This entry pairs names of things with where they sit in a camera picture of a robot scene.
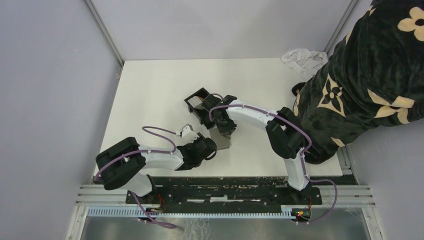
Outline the black floral plush blanket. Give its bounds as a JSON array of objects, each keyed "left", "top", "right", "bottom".
[{"left": 291, "top": 0, "right": 424, "bottom": 165}]

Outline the grey slotted cable duct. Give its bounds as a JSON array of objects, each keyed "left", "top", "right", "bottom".
[{"left": 87, "top": 206, "right": 295, "bottom": 220}]

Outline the white crumpled cloth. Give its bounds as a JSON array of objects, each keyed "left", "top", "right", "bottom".
[{"left": 280, "top": 48, "right": 329, "bottom": 81}]

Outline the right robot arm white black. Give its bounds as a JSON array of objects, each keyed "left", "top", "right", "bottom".
[{"left": 201, "top": 94, "right": 312, "bottom": 204}]

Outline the black plastic card box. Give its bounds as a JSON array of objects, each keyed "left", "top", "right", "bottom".
[{"left": 184, "top": 87, "right": 223, "bottom": 130}]

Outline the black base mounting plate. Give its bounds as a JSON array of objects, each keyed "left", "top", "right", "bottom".
[{"left": 93, "top": 176, "right": 357, "bottom": 215}]

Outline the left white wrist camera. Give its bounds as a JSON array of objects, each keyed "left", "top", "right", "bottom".
[{"left": 177, "top": 124, "right": 199, "bottom": 143}]

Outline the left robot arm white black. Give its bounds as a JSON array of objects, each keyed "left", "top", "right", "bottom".
[{"left": 95, "top": 133, "right": 217, "bottom": 204}]

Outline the grey leather card holder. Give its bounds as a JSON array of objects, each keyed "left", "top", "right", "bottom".
[{"left": 209, "top": 127, "right": 231, "bottom": 151}]

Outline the aluminium frame rail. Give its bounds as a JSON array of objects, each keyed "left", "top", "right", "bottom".
[{"left": 76, "top": 145, "right": 377, "bottom": 209}]

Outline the stack of credit cards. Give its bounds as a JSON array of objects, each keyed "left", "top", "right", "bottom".
[{"left": 188, "top": 96, "right": 205, "bottom": 110}]

